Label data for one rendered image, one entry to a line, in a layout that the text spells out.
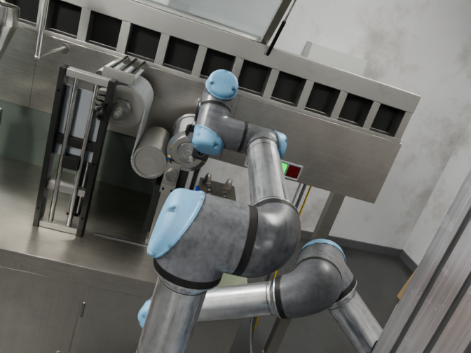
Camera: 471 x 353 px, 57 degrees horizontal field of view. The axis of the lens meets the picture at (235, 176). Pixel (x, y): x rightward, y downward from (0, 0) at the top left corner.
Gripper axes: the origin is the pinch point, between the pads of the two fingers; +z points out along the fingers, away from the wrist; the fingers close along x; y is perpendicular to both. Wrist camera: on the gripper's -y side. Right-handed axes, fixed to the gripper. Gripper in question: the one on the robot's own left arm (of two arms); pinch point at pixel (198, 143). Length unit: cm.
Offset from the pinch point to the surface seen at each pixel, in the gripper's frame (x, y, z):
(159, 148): 11.2, 3.1, 20.4
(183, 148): 3.2, 3.9, 16.2
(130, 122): 22.9, 7.8, 16.2
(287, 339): -95, -47, 152
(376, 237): -213, 67, 263
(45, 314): 32, -58, 36
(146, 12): 29, 54, 19
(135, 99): 22.8, 13.9, 11.1
